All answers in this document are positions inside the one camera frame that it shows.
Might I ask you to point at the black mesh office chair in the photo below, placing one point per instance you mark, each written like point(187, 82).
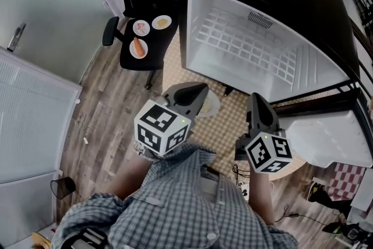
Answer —
point(145, 62)

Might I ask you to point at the small white plate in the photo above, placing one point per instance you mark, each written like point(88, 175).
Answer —
point(154, 26)
point(135, 33)
point(133, 54)

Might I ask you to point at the person's left forearm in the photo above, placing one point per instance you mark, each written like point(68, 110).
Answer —
point(131, 178)

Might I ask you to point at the red checked cloth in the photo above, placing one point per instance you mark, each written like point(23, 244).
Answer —
point(346, 180)

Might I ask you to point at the pale yellow food pile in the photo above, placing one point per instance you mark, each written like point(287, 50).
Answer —
point(161, 21)

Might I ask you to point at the pale yellow cheese slice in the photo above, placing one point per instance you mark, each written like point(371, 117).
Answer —
point(206, 105)

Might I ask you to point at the grey green door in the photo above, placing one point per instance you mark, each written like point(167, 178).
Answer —
point(52, 8)

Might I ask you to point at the person's right forearm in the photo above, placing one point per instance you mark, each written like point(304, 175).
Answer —
point(260, 198)

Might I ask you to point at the white floor scrap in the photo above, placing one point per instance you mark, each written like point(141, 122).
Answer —
point(86, 140)

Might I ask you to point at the pink raw bacon slices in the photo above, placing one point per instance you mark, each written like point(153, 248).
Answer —
point(141, 27)

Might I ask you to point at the black belt pack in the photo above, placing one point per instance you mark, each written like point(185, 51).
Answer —
point(87, 237)

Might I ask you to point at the large white plate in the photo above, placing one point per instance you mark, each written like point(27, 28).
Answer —
point(215, 103)

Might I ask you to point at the white ribbed cabinet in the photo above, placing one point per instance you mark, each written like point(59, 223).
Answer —
point(29, 125)

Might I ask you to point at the grey checked shirt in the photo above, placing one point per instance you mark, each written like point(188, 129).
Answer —
point(175, 207)

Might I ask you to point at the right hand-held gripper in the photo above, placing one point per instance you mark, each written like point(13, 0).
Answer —
point(268, 151)

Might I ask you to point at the black mesh waste bin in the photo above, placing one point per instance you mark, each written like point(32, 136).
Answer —
point(62, 188)

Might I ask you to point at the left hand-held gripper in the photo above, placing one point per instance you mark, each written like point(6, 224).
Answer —
point(157, 122)

